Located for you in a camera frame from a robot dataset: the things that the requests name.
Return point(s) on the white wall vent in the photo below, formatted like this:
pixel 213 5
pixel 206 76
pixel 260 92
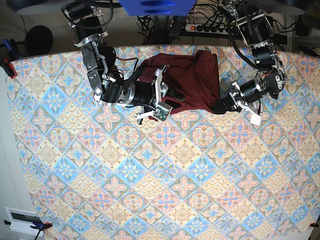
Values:
pixel 22 220

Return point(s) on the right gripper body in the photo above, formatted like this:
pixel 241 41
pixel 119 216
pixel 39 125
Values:
pixel 132 93

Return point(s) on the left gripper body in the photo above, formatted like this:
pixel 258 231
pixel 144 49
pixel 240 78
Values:
pixel 245 96

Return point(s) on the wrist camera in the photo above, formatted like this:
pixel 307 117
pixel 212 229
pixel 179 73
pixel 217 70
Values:
pixel 161 112
pixel 256 119

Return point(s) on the black round stool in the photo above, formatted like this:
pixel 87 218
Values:
pixel 38 40

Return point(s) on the blue clamp lower left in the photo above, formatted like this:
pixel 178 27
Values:
pixel 37 225

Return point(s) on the black orange clamp left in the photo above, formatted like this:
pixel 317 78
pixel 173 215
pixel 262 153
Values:
pixel 8 67

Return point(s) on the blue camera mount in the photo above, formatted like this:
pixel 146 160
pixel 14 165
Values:
pixel 157 7

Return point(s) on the white power strip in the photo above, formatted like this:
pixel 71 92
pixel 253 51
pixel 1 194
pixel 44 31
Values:
pixel 206 29

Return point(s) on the patterned tile tablecloth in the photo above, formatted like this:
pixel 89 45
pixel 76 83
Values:
pixel 95 174

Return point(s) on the orange clamp lower right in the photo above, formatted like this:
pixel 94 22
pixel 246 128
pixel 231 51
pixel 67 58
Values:
pixel 314 225

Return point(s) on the dark red t-shirt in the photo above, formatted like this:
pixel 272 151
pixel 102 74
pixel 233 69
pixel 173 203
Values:
pixel 194 76

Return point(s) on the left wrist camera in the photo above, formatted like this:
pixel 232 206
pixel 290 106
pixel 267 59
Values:
pixel 256 119

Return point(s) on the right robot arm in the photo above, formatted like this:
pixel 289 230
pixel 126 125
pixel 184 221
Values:
pixel 88 21

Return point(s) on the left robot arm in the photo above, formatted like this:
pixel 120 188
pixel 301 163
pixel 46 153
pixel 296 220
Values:
pixel 251 23

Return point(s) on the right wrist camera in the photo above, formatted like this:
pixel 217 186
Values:
pixel 161 112

